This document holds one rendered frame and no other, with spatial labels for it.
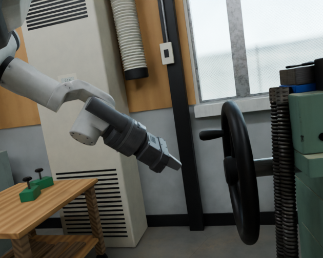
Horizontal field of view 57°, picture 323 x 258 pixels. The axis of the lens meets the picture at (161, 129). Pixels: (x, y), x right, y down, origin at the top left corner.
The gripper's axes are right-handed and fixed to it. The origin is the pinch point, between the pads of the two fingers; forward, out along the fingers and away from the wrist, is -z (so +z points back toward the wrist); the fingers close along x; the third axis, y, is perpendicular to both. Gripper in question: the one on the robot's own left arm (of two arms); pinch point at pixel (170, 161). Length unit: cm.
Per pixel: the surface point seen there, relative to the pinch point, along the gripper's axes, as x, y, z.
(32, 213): -44, -73, 14
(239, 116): 20.3, 22.0, 5.4
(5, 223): -39, -78, 22
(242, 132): 23.6, 20.5, 5.1
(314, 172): 33.2, 23.0, -2.1
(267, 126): -95, 16, -84
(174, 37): -123, 23, -8
